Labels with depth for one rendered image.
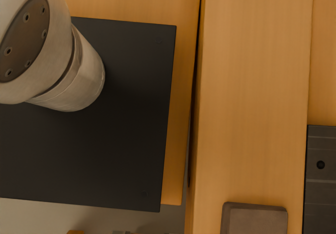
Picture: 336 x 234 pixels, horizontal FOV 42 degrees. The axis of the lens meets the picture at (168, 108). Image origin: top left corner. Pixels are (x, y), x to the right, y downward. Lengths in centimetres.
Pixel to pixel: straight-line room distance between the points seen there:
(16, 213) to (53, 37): 126
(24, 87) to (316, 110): 40
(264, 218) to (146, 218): 97
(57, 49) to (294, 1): 35
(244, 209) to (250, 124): 11
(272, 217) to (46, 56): 34
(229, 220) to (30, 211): 107
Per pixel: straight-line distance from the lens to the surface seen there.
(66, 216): 152
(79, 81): 44
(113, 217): 150
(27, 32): 27
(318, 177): 59
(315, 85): 61
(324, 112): 61
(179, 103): 61
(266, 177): 57
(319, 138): 59
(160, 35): 56
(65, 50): 36
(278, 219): 56
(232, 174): 57
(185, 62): 61
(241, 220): 55
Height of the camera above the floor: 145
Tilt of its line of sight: 88 degrees down
